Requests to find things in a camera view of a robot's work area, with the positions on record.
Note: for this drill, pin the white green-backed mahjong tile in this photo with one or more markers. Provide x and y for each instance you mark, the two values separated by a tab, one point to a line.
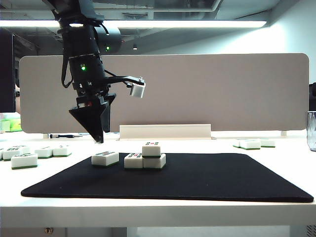
268	143
249	145
155	163
237	143
151	149
105	159

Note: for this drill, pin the black screwdriver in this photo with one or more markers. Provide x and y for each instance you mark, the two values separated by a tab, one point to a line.
63	135

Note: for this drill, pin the white divider foot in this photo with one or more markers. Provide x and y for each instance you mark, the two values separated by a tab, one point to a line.
45	135

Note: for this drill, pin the black background equipment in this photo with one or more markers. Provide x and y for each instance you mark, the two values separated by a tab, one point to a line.
313	96

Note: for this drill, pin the black cloth mat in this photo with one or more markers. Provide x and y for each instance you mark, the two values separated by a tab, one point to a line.
197	177

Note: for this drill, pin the four-bamboo mahjong tile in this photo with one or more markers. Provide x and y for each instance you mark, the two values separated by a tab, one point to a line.
1	154

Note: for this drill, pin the light green tissue pack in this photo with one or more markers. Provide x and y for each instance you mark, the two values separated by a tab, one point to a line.
14	125

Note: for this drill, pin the grey perforated panel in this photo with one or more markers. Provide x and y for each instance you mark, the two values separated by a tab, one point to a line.
311	231

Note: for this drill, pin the ceiling light strip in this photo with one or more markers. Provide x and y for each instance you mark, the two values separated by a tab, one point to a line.
172	24

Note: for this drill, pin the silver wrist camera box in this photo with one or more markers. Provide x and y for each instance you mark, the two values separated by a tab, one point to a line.
137	90

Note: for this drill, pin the red-marked bamboo mahjong tile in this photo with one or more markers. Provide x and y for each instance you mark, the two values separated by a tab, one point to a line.
133	161

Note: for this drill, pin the metal table bolt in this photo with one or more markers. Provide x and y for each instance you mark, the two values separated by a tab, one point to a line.
48	230

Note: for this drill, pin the clear drinking glass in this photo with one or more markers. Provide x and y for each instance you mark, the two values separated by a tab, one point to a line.
311	130

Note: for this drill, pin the bird one-bamboo mahjong tile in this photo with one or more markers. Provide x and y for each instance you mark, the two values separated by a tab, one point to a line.
24	161

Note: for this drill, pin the six-bamboo mahjong tile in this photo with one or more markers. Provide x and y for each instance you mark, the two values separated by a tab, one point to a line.
26	149
10	154

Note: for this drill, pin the desk divider panel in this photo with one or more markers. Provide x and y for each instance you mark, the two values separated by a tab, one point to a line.
197	93

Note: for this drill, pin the two-bamboo mahjong tile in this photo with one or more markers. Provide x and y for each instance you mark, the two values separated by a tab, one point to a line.
44	153

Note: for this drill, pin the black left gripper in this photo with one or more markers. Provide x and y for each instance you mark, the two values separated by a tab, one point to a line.
91	97

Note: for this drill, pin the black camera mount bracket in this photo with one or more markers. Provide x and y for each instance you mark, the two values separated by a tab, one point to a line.
123	78

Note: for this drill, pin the three-bamboo mahjong tile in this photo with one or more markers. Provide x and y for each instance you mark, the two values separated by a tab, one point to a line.
62	151

